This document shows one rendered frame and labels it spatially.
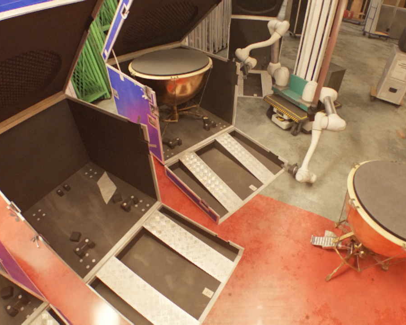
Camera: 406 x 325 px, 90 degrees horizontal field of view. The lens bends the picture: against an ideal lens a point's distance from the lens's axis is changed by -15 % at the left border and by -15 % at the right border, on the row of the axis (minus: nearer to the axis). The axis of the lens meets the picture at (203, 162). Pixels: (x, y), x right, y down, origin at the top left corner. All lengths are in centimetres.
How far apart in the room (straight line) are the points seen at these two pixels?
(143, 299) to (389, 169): 190
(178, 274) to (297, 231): 109
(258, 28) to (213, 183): 389
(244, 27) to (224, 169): 360
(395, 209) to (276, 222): 103
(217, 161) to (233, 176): 28
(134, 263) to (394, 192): 188
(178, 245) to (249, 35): 456
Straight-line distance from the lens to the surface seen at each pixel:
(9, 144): 220
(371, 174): 176
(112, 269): 187
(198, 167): 240
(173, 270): 192
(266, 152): 273
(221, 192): 228
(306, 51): 324
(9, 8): 121
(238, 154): 261
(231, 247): 193
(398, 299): 238
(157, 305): 180
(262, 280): 196
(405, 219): 162
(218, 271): 190
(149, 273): 194
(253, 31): 547
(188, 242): 193
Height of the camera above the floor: 180
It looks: 43 degrees down
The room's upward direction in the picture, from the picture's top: straight up
